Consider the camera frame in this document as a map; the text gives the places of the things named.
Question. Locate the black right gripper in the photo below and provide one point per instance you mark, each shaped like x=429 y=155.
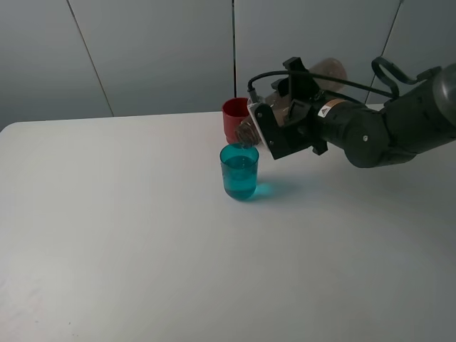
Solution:
x=301 y=129

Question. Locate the smoky transparent water bottle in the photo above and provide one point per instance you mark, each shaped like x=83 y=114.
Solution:
x=279 y=100

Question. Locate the teal transparent plastic cup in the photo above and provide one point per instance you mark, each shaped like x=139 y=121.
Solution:
x=239 y=170

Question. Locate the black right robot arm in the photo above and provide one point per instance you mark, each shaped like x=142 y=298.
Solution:
x=418 y=116

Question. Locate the red plastic cup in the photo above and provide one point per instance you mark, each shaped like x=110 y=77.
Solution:
x=234 y=111

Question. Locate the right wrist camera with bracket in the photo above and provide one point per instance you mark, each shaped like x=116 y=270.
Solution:
x=267 y=128

